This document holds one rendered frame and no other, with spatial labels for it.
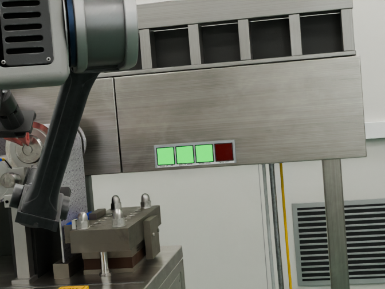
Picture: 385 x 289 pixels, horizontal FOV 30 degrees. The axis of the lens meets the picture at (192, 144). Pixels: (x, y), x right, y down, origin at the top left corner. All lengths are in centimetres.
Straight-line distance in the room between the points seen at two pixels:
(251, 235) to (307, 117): 249
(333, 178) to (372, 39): 227
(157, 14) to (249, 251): 263
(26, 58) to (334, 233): 160
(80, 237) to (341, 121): 83
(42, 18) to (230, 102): 131
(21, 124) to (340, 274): 113
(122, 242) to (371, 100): 285
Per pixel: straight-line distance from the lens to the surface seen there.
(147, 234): 204
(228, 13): 219
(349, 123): 216
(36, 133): 196
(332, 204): 234
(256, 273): 463
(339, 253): 237
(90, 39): 94
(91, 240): 191
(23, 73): 91
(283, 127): 216
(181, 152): 219
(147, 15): 223
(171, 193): 461
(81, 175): 216
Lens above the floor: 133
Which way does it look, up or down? 3 degrees down
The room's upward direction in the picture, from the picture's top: 5 degrees counter-clockwise
